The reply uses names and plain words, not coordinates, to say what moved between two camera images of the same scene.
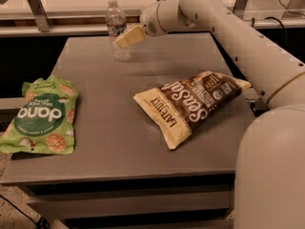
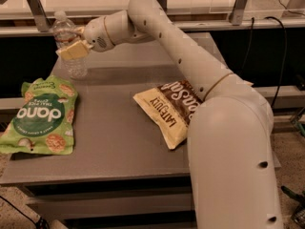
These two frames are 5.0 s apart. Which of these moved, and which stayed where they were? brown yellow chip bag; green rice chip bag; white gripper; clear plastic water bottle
Moved: white gripper; clear plastic water bottle
Stayed: green rice chip bag; brown yellow chip bag
